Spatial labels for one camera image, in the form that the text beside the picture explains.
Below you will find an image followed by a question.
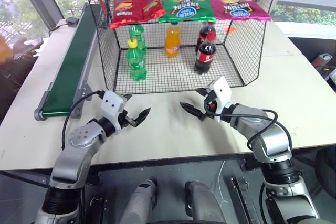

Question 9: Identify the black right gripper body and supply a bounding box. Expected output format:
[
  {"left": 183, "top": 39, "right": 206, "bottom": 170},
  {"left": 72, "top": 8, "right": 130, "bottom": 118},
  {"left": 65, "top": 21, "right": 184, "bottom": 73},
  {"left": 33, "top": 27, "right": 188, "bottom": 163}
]
[{"left": 200, "top": 94, "right": 219, "bottom": 122}]

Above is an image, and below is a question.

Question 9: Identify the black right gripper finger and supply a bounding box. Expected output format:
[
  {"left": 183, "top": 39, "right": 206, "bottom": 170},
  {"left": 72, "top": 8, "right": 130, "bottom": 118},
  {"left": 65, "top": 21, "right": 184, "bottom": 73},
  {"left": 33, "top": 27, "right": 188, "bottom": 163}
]
[
  {"left": 195, "top": 87, "right": 211, "bottom": 99},
  {"left": 179, "top": 101, "right": 206, "bottom": 122}
]

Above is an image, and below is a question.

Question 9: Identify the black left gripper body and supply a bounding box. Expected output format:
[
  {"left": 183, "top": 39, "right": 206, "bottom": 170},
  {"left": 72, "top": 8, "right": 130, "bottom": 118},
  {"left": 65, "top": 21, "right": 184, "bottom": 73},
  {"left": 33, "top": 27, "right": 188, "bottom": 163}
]
[{"left": 117, "top": 110, "right": 135, "bottom": 128}]

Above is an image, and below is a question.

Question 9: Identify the green conveyor belt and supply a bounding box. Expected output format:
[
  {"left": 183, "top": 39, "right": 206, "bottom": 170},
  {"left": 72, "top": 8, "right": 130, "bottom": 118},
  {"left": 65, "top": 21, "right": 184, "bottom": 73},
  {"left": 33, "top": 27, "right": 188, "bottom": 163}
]
[{"left": 34, "top": 2, "right": 102, "bottom": 122}]

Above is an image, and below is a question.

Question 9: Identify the green soda bottle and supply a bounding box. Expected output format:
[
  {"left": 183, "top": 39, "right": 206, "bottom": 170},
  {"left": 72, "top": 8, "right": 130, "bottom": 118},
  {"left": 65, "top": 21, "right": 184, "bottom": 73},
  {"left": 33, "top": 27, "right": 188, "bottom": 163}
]
[
  {"left": 128, "top": 24, "right": 148, "bottom": 51},
  {"left": 126, "top": 38, "right": 148, "bottom": 82}
]

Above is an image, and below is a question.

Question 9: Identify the cola bottle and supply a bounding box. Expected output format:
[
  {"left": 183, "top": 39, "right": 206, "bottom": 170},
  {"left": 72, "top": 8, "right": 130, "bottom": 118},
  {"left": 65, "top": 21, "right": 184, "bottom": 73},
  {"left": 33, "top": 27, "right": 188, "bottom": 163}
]
[
  {"left": 195, "top": 20, "right": 217, "bottom": 52},
  {"left": 194, "top": 31, "right": 218, "bottom": 76}
]

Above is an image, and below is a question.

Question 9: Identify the orange soda bottle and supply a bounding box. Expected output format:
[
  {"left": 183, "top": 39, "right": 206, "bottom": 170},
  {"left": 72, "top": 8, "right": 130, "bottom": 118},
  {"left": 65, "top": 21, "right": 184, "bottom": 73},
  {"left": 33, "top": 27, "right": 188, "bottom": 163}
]
[{"left": 163, "top": 22, "right": 182, "bottom": 59}]

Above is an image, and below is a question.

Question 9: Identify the grey rounded robot leg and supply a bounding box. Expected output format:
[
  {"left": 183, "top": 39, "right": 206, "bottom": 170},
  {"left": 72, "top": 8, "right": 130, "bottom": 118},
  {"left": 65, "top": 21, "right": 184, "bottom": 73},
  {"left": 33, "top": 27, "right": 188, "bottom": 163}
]
[{"left": 118, "top": 177, "right": 159, "bottom": 224}]

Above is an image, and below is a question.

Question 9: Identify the green chips bag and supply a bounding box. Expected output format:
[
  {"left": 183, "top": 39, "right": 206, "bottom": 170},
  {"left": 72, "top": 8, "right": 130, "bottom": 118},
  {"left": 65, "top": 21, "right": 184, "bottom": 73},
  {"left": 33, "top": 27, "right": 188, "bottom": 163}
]
[{"left": 158, "top": 0, "right": 217, "bottom": 24}]

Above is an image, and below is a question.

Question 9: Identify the red chips bag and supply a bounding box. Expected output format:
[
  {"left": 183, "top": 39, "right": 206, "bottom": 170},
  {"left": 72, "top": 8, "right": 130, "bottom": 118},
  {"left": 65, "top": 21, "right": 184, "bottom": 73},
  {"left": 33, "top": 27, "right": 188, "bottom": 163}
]
[{"left": 110, "top": 0, "right": 166, "bottom": 30}]

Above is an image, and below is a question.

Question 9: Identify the pink chips bag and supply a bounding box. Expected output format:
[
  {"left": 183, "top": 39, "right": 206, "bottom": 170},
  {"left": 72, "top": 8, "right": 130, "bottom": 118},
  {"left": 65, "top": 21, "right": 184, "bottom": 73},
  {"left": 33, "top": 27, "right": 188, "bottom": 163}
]
[{"left": 211, "top": 0, "right": 272, "bottom": 23}]

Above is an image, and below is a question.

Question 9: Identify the black power adapter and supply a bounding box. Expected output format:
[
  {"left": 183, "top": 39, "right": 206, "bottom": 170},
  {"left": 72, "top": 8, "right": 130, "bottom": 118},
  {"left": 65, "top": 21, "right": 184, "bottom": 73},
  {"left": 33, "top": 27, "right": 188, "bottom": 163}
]
[{"left": 65, "top": 17, "right": 80, "bottom": 28}]

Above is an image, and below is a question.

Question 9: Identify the dark rounded robot leg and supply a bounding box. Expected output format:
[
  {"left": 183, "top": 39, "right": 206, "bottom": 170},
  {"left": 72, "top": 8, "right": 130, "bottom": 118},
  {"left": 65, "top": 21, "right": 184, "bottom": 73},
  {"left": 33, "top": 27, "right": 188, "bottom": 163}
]
[{"left": 184, "top": 180, "right": 224, "bottom": 224}]

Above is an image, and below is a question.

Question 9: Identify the smartphone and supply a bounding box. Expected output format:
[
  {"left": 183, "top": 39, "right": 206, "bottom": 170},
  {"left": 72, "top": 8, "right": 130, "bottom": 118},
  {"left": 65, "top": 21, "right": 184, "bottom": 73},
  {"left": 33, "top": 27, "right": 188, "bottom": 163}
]
[{"left": 13, "top": 37, "right": 44, "bottom": 60}]

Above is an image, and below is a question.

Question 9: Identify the bystander person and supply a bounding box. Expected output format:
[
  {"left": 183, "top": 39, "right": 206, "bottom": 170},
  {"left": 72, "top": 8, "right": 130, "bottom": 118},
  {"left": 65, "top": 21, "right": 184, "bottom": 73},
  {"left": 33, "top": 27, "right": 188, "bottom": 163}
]
[{"left": 0, "top": 34, "right": 40, "bottom": 120}]

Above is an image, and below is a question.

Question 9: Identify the red and black device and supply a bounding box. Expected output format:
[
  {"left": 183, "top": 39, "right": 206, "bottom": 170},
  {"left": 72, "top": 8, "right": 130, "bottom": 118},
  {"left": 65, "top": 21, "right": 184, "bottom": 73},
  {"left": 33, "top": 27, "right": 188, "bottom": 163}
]
[{"left": 311, "top": 53, "right": 333, "bottom": 68}]

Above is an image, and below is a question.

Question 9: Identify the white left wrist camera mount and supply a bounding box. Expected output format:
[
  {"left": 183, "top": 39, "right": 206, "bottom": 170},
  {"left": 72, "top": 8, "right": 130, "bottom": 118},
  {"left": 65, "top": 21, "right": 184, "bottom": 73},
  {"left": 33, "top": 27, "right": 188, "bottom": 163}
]
[{"left": 100, "top": 90, "right": 127, "bottom": 125}]

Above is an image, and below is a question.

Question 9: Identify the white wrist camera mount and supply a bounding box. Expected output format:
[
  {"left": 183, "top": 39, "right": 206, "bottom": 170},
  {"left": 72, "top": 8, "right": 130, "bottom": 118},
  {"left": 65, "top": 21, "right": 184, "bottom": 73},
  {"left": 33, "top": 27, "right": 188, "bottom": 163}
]
[
  {"left": 100, "top": 90, "right": 127, "bottom": 125},
  {"left": 206, "top": 76, "right": 233, "bottom": 123}
]

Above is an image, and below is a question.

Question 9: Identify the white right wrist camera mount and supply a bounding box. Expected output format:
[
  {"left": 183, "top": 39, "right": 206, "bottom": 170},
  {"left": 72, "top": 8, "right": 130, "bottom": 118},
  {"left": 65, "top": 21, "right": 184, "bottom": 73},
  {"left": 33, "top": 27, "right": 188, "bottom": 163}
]
[{"left": 206, "top": 76, "right": 233, "bottom": 123}]

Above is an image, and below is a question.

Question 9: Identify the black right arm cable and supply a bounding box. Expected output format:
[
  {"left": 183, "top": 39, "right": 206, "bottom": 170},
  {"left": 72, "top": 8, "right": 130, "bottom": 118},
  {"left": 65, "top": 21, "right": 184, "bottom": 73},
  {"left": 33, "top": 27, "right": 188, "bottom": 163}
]
[{"left": 208, "top": 109, "right": 279, "bottom": 152}]

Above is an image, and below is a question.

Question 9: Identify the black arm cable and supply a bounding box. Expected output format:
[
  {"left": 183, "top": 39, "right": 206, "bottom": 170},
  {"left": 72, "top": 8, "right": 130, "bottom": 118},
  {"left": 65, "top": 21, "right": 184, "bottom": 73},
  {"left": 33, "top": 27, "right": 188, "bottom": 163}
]
[
  {"left": 61, "top": 90, "right": 104, "bottom": 152},
  {"left": 208, "top": 109, "right": 279, "bottom": 152}
]

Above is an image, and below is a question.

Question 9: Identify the black wire mesh shelf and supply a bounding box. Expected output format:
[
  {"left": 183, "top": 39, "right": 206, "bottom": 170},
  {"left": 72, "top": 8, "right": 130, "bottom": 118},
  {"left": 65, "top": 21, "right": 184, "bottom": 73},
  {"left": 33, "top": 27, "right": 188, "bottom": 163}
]
[{"left": 79, "top": 0, "right": 284, "bottom": 96}]

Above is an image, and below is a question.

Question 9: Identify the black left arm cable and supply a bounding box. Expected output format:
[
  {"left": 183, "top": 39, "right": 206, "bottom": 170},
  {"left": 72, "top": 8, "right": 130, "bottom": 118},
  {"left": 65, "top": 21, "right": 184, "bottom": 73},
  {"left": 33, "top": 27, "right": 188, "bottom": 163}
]
[{"left": 61, "top": 90, "right": 104, "bottom": 152}]

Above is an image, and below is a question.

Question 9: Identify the thin white cable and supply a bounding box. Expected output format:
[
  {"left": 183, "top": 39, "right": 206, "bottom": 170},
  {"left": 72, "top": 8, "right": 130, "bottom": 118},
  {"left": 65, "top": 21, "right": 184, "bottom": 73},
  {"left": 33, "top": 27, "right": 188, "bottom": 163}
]
[{"left": 213, "top": 159, "right": 228, "bottom": 210}]

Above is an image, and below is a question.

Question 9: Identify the black power cable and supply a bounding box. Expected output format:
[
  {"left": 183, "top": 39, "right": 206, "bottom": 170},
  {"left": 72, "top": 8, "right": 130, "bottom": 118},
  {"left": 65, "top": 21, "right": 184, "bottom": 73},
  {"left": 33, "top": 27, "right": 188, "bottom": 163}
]
[{"left": 48, "top": 23, "right": 68, "bottom": 36}]

